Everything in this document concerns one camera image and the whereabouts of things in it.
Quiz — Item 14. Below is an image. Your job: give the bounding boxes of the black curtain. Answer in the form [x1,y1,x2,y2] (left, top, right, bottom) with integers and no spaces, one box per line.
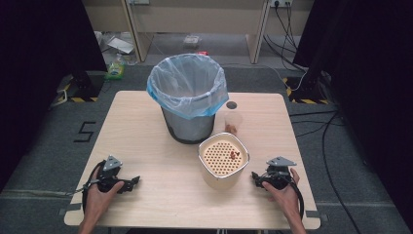
[292,0,413,232]
[0,0,109,193]

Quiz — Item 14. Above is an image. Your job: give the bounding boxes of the cream square container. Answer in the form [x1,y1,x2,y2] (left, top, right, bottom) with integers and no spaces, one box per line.
[198,132,251,191]

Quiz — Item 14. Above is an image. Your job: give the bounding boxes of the person's right hand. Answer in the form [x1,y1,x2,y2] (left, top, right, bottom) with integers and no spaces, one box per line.
[261,168,302,222]

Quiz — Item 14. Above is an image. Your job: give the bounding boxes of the green bottle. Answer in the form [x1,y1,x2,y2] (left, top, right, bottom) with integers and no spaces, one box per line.
[104,53,127,81]

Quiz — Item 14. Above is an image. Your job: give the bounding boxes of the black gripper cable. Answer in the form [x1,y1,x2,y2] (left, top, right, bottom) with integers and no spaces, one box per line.
[289,180,306,220]
[81,160,107,216]

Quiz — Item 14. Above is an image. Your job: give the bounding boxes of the white floor cable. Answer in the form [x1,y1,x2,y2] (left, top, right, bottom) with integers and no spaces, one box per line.
[220,61,309,93]

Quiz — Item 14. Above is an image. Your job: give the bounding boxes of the blue plastic trash bag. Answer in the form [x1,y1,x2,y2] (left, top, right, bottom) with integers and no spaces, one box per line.
[146,53,230,121]

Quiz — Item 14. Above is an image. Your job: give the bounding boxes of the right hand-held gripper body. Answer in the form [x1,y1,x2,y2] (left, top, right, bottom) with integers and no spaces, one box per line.
[263,156,297,191]

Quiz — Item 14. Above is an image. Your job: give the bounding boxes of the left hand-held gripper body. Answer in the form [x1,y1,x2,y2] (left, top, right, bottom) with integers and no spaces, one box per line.
[96,155,131,195]

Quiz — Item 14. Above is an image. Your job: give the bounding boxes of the grey mesh trash can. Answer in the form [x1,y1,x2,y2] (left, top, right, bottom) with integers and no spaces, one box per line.
[161,105,216,145]

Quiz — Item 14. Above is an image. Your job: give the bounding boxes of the perforated cream strainer insert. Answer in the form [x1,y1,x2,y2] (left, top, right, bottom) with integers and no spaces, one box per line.
[202,138,247,177]

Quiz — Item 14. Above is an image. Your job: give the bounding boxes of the clear plastic cup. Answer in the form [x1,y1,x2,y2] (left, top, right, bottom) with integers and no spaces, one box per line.
[223,110,244,136]

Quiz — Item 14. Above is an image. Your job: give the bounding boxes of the black floor cable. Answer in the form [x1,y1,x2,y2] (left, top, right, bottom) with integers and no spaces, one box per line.
[287,109,363,234]

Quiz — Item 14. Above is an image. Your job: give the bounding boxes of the white wall socket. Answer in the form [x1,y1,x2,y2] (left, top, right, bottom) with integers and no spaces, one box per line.
[270,0,294,9]

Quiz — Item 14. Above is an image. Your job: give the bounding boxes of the person's left hand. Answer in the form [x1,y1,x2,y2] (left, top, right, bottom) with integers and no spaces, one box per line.
[85,167,126,226]

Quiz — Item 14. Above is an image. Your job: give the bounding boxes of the black wall socket cables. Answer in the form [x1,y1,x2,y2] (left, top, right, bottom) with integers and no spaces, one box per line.
[262,3,310,73]

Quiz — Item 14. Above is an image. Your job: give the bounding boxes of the light wooden desk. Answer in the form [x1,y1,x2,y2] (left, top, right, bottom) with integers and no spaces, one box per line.
[81,0,317,65]

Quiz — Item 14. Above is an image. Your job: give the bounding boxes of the black stand base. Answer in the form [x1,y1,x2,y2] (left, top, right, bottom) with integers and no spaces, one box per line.
[56,69,106,103]
[282,75,331,105]

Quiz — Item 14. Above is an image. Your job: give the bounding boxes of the white plastic packaging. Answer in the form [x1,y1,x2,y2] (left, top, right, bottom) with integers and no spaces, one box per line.
[94,30,137,65]

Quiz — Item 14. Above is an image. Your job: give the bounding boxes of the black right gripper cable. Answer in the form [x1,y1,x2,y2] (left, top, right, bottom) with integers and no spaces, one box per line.
[289,180,306,220]

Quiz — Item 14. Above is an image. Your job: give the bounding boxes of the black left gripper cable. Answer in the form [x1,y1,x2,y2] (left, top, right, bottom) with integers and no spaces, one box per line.
[81,160,107,216]

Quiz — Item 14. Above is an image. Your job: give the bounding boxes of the clear plastic box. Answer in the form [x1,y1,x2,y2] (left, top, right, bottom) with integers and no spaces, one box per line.
[182,34,201,47]

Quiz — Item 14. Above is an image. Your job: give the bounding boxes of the grey left gripper cable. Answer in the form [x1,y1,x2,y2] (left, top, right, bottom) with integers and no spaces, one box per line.
[65,178,100,197]

